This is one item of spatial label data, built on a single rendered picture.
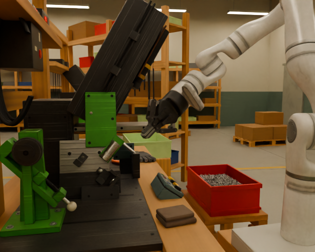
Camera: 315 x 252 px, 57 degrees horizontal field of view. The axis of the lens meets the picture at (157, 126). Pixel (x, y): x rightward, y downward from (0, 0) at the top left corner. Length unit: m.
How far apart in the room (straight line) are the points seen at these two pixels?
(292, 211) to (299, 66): 0.37
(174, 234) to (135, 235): 0.10
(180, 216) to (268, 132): 6.43
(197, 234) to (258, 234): 0.17
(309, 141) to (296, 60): 0.22
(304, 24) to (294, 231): 0.54
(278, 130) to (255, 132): 0.64
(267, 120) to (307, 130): 6.88
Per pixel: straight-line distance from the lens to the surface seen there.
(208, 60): 0.93
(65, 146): 1.13
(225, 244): 0.93
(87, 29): 5.05
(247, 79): 11.08
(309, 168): 0.79
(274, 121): 7.76
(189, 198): 1.35
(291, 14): 0.93
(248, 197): 1.21
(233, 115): 10.92
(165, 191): 1.04
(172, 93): 0.84
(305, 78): 0.85
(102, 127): 1.11
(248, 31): 0.95
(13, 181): 1.45
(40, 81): 1.91
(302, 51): 0.86
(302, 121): 0.78
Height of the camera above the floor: 1.28
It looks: 7 degrees down
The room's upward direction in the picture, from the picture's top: straight up
